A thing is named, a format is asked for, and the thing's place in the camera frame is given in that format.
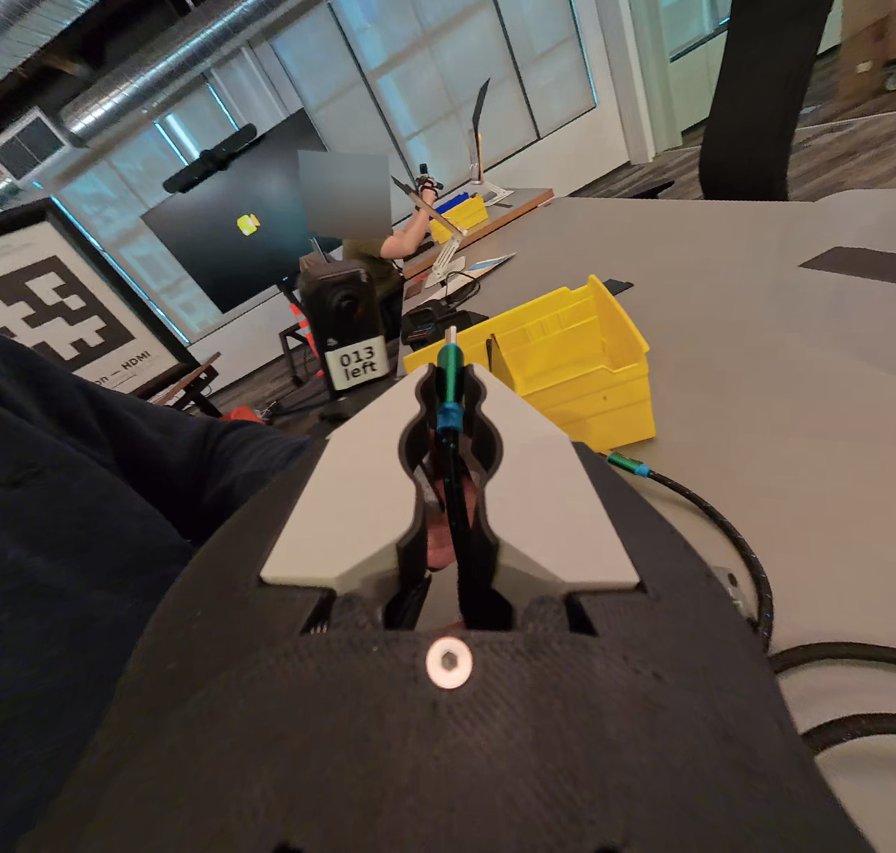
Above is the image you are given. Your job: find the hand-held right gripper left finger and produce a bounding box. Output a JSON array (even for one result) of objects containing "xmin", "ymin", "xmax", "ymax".
[{"xmin": 259, "ymin": 371, "xmax": 438, "ymax": 630}]

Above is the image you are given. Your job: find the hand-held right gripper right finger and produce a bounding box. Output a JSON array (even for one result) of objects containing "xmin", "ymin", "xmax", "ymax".
[{"xmin": 460, "ymin": 371, "xmax": 642, "ymax": 630}]

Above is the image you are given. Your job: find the yellow plastic bin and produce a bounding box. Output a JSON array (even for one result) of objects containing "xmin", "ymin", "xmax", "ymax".
[
  {"xmin": 404, "ymin": 275, "xmax": 656, "ymax": 452},
  {"xmin": 427, "ymin": 196, "xmax": 491, "ymax": 245}
]

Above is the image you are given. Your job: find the person's left hand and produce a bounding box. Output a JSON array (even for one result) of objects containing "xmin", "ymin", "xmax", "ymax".
[{"xmin": 420, "ymin": 478, "xmax": 488, "ymax": 571}]

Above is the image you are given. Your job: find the black pouch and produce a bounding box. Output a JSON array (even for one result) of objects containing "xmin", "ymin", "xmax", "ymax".
[{"xmin": 399, "ymin": 308, "xmax": 491, "ymax": 350}]

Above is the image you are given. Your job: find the large black television screen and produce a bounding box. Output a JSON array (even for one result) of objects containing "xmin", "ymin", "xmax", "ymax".
[{"xmin": 140, "ymin": 109, "xmax": 344, "ymax": 315}]

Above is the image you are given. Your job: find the tilted black panel on stand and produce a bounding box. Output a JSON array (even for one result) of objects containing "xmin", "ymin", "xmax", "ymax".
[{"xmin": 462, "ymin": 79, "xmax": 512, "ymax": 210}]

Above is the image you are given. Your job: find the white printed board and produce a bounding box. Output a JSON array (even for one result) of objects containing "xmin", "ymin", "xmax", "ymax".
[{"xmin": 0, "ymin": 203, "xmax": 197, "ymax": 399}]

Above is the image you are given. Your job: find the black office chair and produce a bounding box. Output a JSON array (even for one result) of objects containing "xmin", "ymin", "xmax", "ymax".
[{"xmin": 698, "ymin": 0, "xmax": 844, "ymax": 203}]

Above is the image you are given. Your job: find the brown cardboard box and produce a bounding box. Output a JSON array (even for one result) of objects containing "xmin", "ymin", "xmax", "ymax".
[{"xmin": 838, "ymin": 0, "xmax": 896, "ymax": 112}]

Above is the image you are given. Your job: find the metal duct pipe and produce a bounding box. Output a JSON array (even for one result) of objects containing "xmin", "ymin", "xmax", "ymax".
[{"xmin": 56, "ymin": 0, "xmax": 365, "ymax": 140}]

